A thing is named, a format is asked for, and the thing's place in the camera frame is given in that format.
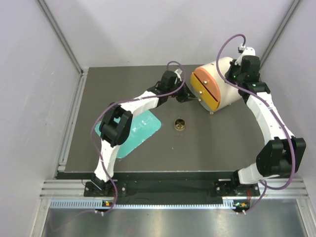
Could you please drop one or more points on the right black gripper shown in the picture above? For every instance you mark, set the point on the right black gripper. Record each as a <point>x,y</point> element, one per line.
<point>232,67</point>

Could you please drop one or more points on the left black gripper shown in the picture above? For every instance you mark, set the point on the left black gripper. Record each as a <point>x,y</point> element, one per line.
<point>186,94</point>

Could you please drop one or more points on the grey bottom drawer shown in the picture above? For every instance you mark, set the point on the grey bottom drawer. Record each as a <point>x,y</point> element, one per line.
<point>206,105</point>

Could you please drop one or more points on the yellow drawer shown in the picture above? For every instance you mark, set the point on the yellow drawer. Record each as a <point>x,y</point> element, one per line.
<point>203,94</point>

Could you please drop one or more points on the white cylindrical drawer organizer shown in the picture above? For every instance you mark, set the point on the white cylindrical drawer organizer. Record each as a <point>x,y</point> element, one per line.
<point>228,93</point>

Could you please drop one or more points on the orange drawer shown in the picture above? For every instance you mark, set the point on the orange drawer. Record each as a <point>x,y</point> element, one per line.
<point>208,80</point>

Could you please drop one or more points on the gold round compact jar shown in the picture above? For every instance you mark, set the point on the gold round compact jar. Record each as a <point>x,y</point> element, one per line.
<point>179,124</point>

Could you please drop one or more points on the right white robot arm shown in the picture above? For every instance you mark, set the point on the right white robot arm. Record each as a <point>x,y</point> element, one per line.
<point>283,152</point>

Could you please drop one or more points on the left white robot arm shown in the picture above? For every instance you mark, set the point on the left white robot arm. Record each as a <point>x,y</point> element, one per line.
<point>113,126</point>

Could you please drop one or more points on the teal packaged sheet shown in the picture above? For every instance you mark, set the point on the teal packaged sheet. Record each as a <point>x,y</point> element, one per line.
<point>143,127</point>

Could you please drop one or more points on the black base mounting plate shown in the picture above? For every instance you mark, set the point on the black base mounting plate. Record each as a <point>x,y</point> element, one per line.
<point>168,187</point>

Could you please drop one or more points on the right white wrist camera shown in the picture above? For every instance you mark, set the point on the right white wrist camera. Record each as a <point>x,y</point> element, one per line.
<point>244,51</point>

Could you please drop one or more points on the grey slotted cable duct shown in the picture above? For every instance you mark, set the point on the grey slotted cable duct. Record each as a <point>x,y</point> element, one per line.
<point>101,204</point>

